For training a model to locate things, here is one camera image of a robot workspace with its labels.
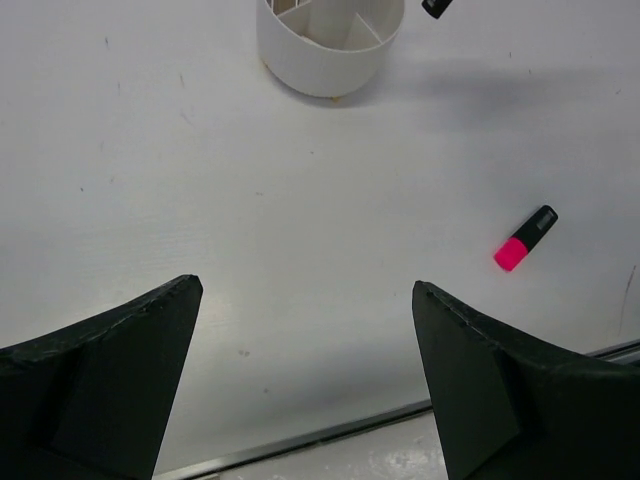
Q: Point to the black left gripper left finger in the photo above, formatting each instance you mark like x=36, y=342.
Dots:
x=92, y=400

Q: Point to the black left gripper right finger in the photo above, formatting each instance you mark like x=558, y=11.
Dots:
x=508, y=405

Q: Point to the pink capped black highlighter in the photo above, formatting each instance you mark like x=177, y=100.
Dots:
x=518, y=246

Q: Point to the blue capped black highlighter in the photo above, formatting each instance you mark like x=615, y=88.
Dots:
x=435, y=8

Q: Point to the white round divided organizer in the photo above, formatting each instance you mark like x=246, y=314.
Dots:
x=326, y=49

